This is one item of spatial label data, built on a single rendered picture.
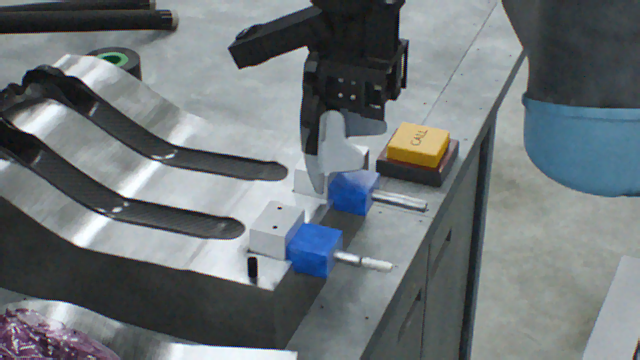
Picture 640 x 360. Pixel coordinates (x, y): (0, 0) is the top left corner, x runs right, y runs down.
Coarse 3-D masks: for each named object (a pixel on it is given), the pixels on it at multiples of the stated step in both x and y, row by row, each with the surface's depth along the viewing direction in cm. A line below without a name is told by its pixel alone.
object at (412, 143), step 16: (400, 128) 134; (416, 128) 134; (432, 128) 134; (400, 144) 131; (416, 144) 131; (432, 144) 131; (448, 144) 134; (400, 160) 131; (416, 160) 130; (432, 160) 129
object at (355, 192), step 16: (304, 176) 111; (336, 176) 113; (352, 176) 113; (368, 176) 113; (304, 192) 112; (336, 192) 111; (352, 192) 111; (368, 192) 111; (384, 192) 112; (336, 208) 112; (352, 208) 111; (368, 208) 112; (416, 208) 111
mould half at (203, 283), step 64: (64, 64) 126; (64, 128) 116; (192, 128) 124; (256, 128) 124; (0, 192) 107; (128, 192) 114; (192, 192) 113; (256, 192) 113; (0, 256) 111; (64, 256) 108; (128, 256) 105; (192, 256) 104; (256, 256) 104; (128, 320) 109; (192, 320) 106; (256, 320) 102
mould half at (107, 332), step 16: (16, 304) 97; (32, 304) 97; (48, 304) 97; (64, 304) 97; (64, 320) 95; (80, 320) 96; (96, 320) 97; (112, 320) 98; (96, 336) 95; (112, 336) 96; (128, 336) 97; (144, 336) 98; (128, 352) 96; (144, 352) 97; (160, 352) 97; (176, 352) 98; (192, 352) 98; (208, 352) 98; (224, 352) 98; (240, 352) 98; (256, 352) 98; (272, 352) 98; (288, 352) 98
